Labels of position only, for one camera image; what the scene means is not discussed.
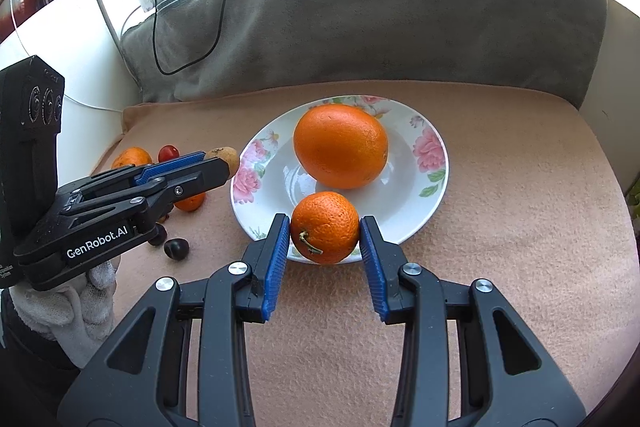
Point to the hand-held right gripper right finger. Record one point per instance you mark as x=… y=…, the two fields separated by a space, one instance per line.
x=374 y=267

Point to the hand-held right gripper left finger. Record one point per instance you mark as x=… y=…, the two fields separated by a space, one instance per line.
x=274 y=262

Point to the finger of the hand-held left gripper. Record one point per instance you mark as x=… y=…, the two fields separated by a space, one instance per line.
x=172 y=164
x=200 y=177

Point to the red cherry tomato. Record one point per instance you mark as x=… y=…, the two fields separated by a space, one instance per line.
x=168 y=153

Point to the small mandarin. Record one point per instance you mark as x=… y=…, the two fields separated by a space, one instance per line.
x=131 y=157
x=190 y=203

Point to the medium orange with stem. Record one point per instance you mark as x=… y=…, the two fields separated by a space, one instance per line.
x=327 y=224

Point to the dark purple plum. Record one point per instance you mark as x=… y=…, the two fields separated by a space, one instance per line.
x=159 y=238
x=176 y=249

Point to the white floral plate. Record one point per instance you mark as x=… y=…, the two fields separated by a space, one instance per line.
x=410 y=187

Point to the large orange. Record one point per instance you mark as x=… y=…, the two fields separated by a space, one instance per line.
x=340 y=147

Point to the person's left hand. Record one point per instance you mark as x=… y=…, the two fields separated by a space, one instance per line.
x=65 y=312

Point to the white side panel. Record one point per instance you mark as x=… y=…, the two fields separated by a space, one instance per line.
x=75 y=57

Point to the beige blanket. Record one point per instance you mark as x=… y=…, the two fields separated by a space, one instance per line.
x=500 y=207

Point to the grey fleece blanket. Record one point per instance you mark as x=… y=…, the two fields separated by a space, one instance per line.
x=400 y=17

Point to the green patterned cloth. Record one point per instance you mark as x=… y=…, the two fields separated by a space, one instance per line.
x=634 y=202

